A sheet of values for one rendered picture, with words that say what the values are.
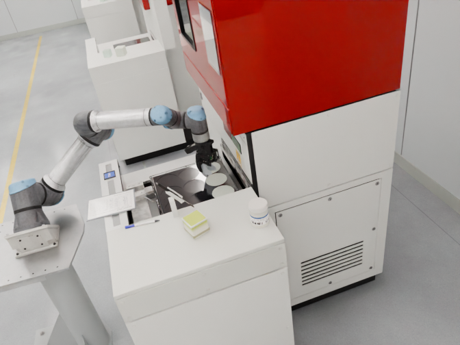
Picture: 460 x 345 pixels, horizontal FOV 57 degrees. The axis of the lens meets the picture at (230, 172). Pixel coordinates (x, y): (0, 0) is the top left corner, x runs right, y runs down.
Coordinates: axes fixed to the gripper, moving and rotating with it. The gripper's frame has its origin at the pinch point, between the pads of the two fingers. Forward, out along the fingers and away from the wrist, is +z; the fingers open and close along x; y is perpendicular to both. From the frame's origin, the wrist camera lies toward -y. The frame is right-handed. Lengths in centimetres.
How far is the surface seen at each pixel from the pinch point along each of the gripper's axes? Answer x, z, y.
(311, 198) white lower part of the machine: 14, 12, 47
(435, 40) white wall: 153, -14, 72
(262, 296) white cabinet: -37, 21, 48
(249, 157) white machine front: -5.6, -19.7, 29.5
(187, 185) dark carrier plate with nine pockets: -8.6, 1.4, -4.7
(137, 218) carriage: -35.2, 3.3, -13.8
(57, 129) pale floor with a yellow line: 114, 91, -298
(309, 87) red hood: 15, -43, 47
